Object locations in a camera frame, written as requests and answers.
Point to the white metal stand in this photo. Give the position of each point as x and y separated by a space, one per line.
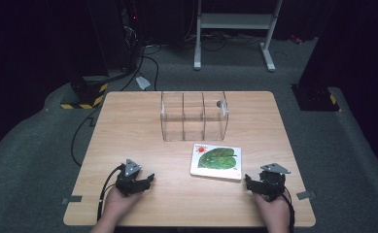
235 32

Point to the person's right hand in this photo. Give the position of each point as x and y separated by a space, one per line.
272 210

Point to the white green leaf picture book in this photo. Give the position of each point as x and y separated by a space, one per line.
216 161

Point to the small red object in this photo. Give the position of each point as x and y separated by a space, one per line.
296 39

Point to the grey tape piece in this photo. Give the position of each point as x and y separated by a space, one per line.
72 199
305 195

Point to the white paper scrap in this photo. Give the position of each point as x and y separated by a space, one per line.
143 83

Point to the black yellow striped base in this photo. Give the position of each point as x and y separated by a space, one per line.
85 93

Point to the clear acrylic divided box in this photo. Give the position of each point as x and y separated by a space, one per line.
193 116

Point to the black base with yellow mark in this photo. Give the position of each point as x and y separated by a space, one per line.
316 98

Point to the small grey round knob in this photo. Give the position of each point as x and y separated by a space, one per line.
219 103

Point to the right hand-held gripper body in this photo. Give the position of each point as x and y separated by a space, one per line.
272 183

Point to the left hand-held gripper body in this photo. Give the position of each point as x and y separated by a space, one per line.
129 181

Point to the dark equipment rack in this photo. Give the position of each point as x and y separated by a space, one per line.
125 32

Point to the person's left hand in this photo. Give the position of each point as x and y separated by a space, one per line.
118 204

